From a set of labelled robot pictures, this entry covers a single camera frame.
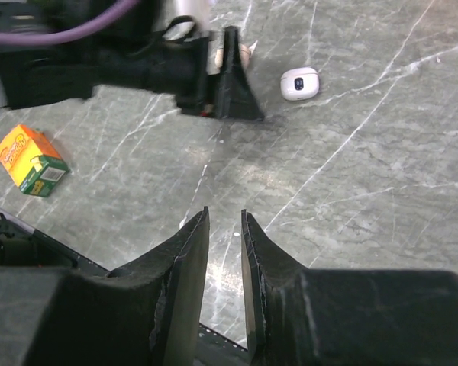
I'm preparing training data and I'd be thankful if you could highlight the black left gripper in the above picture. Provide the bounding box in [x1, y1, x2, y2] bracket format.
[0, 16, 214, 114]

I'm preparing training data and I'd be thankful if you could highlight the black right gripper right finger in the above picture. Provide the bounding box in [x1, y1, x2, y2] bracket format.
[241, 211, 458, 365]

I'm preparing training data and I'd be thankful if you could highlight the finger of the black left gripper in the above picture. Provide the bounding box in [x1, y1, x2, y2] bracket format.
[214, 26, 264, 122]

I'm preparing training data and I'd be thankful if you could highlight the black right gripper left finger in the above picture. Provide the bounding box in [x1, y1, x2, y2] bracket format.
[0, 206, 211, 366]

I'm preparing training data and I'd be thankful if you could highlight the white earbud charging case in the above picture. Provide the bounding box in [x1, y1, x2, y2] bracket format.
[280, 66, 320, 101]

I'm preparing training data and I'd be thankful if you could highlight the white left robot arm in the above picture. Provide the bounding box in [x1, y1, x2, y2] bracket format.
[0, 1, 264, 121]

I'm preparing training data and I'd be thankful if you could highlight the orange box front left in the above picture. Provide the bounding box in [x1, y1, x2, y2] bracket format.
[0, 124, 69, 197]

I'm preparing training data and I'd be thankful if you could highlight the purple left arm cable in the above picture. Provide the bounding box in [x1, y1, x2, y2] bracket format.
[0, 0, 142, 49]

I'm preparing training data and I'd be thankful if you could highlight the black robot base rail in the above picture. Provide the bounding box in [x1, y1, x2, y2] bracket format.
[0, 197, 253, 366]

